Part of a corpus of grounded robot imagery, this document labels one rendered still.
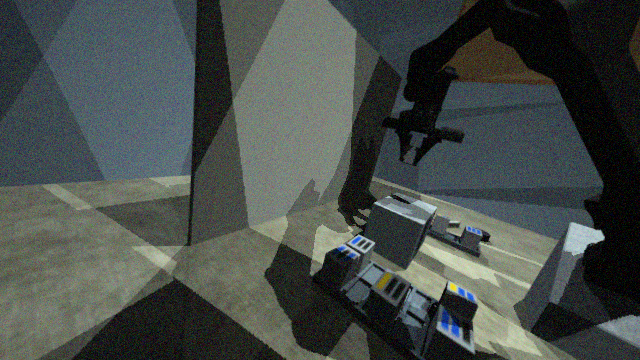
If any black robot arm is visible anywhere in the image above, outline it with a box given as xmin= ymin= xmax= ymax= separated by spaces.
xmin=404 ymin=0 xmax=640 ymax=302

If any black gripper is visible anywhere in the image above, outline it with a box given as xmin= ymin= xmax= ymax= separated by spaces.
xmin=381 ymin=98 xmax=465 ymax=164

